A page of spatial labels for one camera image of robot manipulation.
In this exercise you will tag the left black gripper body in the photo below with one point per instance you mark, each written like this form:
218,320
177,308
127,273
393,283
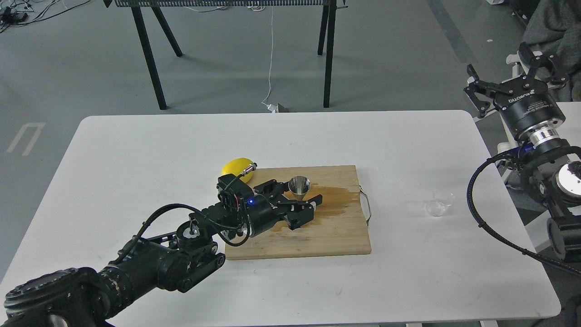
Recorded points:
263,214

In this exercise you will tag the steel double jigger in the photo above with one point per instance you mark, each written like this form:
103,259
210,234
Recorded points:
299,186

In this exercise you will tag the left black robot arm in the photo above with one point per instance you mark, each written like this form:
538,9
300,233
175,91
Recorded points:
174,250

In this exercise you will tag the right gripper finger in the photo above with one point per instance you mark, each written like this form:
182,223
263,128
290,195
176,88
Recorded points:
483,94
545,68

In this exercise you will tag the small clear glass cup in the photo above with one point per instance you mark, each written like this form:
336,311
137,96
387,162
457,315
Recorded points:
440,202

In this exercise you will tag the white side table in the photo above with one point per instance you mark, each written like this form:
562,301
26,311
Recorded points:
566,182

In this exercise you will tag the yellow lemon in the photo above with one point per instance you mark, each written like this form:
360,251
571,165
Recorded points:
240,165

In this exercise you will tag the person in grey hoodie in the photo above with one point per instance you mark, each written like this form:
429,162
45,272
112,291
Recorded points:
555,27

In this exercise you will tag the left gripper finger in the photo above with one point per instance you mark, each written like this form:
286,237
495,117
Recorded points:
300,214
271,190

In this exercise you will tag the wooden cutting board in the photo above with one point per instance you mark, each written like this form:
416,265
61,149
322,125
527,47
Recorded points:
338,228

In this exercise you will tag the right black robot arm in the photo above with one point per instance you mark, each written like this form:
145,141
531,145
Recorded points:
540,156

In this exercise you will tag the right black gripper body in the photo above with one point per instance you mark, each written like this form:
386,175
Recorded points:
526,105

